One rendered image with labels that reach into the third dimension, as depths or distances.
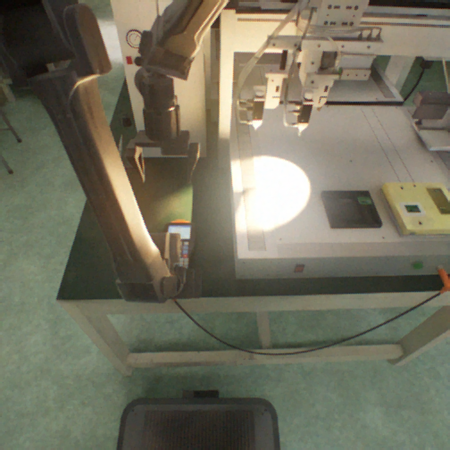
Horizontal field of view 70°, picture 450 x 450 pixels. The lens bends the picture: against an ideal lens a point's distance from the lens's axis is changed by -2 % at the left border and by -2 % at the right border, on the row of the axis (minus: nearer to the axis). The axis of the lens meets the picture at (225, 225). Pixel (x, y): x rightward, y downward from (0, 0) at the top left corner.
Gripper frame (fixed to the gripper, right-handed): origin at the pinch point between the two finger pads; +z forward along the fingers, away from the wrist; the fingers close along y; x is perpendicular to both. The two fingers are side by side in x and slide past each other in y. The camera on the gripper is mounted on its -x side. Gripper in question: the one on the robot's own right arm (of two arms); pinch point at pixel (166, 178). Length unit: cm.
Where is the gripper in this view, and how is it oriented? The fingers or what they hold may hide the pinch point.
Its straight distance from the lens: 70.3
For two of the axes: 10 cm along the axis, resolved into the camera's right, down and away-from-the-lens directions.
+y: -10.0, -0.1, -0.3
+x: 0.2, 6.0, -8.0
